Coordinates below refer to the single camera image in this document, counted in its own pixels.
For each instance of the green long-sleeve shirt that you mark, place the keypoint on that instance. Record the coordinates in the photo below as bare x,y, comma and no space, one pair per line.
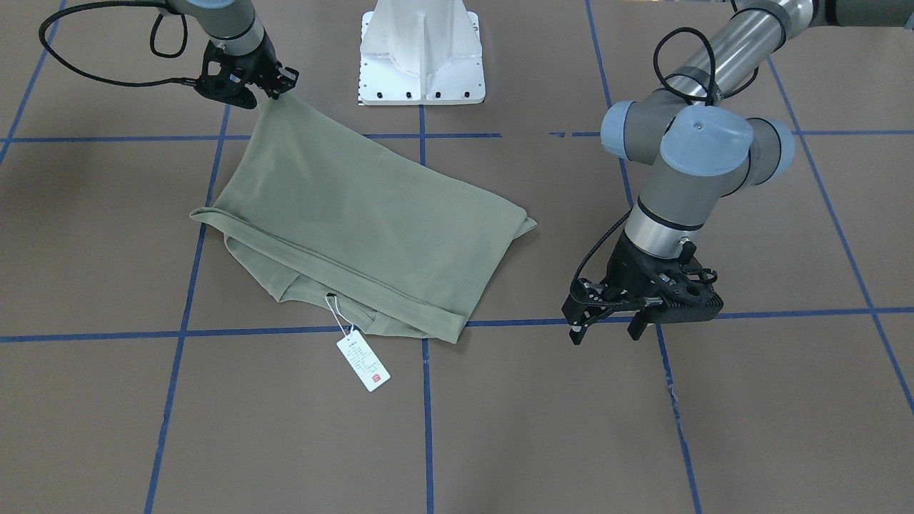
316,209

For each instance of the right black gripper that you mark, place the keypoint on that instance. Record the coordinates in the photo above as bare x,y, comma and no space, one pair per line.
262,63

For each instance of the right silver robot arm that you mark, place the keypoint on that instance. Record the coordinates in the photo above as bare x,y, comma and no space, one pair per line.
240,53

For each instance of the white central pillar base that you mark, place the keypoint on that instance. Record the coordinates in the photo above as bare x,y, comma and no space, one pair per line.
420,53

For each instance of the white shirt price tag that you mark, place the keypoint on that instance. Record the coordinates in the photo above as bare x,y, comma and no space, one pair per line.
363,361

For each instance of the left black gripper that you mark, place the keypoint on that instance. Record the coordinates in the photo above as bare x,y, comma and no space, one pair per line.
628,268

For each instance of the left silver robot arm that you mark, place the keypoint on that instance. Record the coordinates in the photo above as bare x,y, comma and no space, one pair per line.
698,152

